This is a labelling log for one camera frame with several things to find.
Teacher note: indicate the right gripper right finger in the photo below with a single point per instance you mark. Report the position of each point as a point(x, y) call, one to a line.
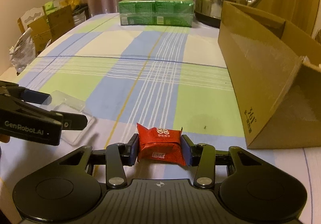
point(202, 156)

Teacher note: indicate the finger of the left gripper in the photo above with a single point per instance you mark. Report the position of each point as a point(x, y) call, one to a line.
point(25, 94)
point(12, 104)

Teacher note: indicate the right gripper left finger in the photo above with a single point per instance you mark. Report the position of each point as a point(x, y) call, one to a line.
point(117, 156)

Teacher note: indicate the clear plastic tray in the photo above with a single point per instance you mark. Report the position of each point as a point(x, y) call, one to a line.
point(78, 119)

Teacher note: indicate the red candy packet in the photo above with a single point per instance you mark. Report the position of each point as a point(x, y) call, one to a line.
point(160, 144)

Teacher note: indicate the crumpled white plastic bag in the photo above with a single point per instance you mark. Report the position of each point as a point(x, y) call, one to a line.
point(23, 52)

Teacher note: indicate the plaid tablecloth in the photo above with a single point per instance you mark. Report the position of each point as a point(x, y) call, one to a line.
point(128, 75)

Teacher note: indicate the cardboard boxes beside table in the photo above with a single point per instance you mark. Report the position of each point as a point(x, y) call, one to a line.
point(54, 19)

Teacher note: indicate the brown cardboard box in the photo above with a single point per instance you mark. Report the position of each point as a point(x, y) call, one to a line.
point(275, 71)

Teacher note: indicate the green tissue pack bundle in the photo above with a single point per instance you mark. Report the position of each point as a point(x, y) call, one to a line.
point(156, 12)

